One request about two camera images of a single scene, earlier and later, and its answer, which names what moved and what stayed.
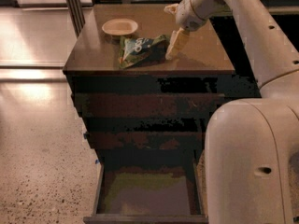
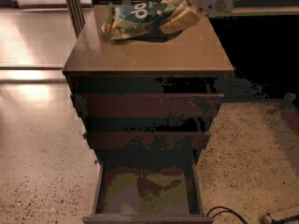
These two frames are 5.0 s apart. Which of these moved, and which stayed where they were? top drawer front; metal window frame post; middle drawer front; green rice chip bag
Moved: green rice chip bag
Stayed: middle drawer front; metal window frame post; top drawer front
